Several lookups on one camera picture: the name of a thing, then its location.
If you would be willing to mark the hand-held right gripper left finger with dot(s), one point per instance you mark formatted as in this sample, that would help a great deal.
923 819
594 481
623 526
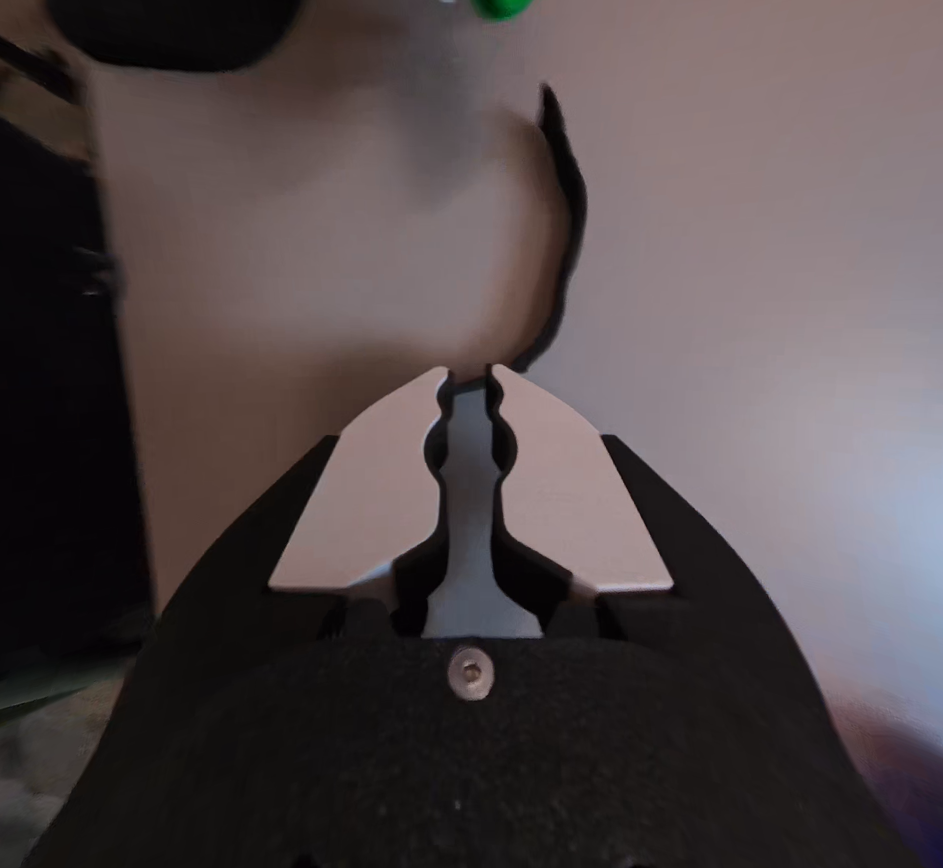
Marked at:
368 507

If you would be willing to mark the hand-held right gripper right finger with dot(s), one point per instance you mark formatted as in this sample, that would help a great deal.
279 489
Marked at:
574 507

